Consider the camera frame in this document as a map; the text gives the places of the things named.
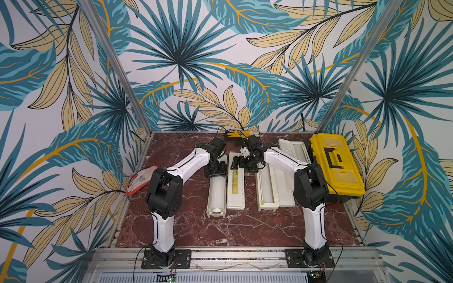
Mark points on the yellow black toolbox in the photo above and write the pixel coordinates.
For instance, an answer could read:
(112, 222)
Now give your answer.
(332, 153)

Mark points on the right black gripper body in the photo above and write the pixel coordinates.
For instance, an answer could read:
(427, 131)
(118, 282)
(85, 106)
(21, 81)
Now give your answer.
(244, 163)

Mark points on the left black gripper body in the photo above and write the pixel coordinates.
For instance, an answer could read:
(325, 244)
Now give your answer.
(216, 168)

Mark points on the dispenser tray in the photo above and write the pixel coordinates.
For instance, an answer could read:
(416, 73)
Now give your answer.
(217, 213)
(267, 198)

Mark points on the thick wrap roll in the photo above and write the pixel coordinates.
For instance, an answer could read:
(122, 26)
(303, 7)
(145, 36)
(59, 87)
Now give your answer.
(217, 193)

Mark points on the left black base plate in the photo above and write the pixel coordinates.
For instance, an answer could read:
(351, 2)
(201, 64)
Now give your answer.
(155, 260)

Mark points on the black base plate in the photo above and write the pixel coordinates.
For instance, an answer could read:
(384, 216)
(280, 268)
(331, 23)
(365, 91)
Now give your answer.
(155, 260)
(308, 258)

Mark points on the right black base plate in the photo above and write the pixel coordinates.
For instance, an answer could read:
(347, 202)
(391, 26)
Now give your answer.
(308, 258)

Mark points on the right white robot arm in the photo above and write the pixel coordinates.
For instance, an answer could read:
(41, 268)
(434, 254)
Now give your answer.
(310, 186)

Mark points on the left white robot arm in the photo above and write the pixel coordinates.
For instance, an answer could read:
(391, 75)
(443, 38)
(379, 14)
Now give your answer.
(165, 191)

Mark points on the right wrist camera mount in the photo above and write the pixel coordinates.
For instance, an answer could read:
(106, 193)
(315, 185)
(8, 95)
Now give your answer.
(245, 152)

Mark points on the white dispenser box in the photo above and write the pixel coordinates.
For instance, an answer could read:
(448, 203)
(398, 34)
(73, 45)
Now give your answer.
(235, 193)
(281, 185)

